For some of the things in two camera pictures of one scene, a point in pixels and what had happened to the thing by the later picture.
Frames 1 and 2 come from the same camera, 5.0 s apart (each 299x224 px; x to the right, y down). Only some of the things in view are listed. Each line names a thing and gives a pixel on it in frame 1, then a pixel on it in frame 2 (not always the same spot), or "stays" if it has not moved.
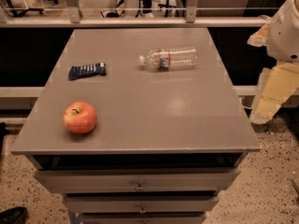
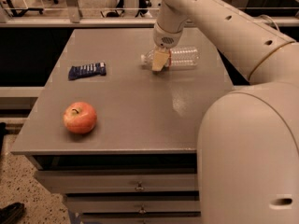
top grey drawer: (138, 181) stays
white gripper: (284, 36) -> (164, 37)
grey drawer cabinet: (165, 143) stays
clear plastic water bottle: (166, 58) stays
